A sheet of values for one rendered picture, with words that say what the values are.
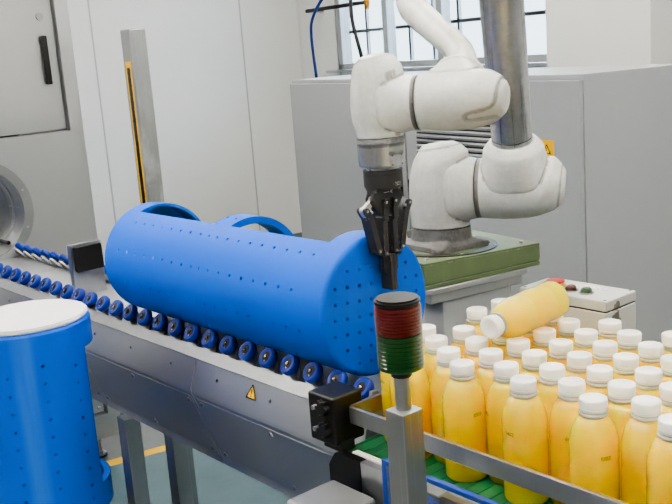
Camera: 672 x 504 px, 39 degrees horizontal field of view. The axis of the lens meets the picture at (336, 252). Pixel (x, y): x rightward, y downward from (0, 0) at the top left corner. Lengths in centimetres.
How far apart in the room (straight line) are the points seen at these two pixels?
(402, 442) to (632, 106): 237
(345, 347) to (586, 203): 172
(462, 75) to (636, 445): 73
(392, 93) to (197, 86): 559
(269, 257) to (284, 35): 574
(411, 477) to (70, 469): 115
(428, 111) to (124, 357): 116
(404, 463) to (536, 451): 23
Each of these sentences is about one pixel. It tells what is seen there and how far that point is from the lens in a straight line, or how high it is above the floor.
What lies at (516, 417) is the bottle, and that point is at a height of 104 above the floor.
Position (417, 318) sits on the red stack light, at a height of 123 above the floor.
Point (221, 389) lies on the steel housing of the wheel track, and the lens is 216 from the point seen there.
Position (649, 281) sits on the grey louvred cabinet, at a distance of 368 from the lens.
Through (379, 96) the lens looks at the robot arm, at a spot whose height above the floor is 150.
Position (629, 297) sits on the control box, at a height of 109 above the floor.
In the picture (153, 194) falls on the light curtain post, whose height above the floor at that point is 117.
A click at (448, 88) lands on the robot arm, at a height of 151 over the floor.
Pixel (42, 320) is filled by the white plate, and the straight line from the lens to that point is 226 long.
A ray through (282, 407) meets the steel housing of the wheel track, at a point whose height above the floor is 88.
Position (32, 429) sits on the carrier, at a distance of 227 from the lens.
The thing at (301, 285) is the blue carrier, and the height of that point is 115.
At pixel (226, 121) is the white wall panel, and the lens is 738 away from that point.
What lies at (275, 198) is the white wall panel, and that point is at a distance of 759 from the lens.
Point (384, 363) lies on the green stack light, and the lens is 128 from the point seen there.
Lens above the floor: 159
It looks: 12 degrees down
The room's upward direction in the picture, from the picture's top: 4 degrees counter-clockwise
